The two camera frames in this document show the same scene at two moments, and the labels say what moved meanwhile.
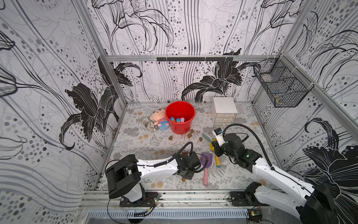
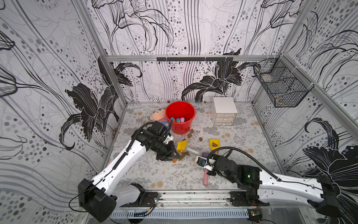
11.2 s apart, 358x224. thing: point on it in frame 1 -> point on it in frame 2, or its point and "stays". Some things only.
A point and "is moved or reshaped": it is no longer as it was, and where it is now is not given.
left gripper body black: (188, 174) -> (162, 150)
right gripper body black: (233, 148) -> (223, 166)
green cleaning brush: (207, 137) is moved or reshaped
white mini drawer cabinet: (224, 111) stays
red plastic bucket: (180, 115) stays
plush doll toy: (157, 120) stays
